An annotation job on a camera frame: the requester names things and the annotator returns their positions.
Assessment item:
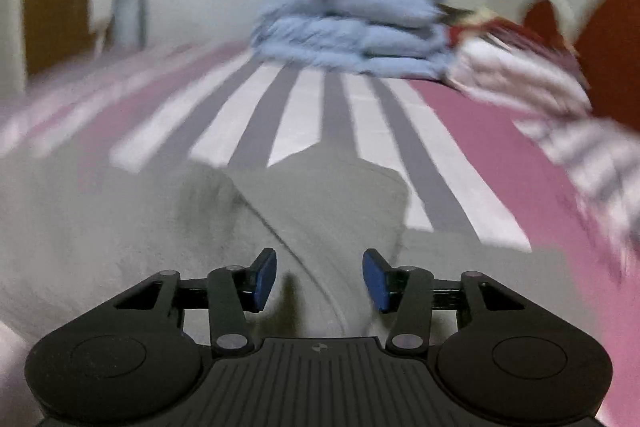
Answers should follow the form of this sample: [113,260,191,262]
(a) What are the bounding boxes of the red gold folded cloth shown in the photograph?
[438,4,544,49]

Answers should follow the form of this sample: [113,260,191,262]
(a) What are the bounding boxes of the striped pink bed sheet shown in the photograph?
[1,43,639,426]

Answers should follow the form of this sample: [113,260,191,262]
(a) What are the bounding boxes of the red wooden headboard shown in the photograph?
[519,0,640,134]

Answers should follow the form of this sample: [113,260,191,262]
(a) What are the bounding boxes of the striped pillow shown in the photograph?
[515,118,639,253]

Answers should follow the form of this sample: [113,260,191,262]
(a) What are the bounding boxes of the folded light blue duvet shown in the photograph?
[252,0,452,80]

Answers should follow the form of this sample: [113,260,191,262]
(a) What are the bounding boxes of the folded white pink blanket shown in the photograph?
[445,34,592,117]

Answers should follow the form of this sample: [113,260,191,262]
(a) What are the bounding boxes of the grey pants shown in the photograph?
[0,145,551,343]

